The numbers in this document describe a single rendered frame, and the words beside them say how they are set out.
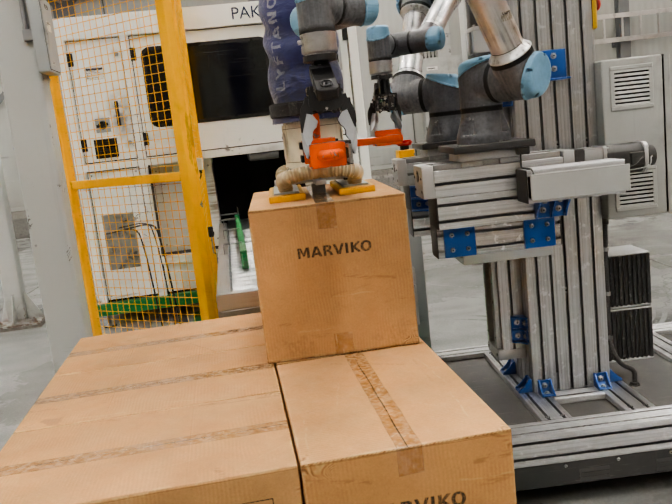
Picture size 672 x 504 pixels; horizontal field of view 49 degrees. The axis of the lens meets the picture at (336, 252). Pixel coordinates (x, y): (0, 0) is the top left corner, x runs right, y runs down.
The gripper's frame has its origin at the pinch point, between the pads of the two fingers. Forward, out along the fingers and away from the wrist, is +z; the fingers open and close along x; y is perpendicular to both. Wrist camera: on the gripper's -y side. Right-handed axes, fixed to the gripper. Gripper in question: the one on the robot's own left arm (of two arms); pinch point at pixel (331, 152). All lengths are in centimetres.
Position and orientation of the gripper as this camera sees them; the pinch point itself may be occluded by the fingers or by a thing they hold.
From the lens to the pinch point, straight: 154.3
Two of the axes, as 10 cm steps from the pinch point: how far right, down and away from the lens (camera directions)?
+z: 1.1, 9.8, 1.6
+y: -0.8, -1.5, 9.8
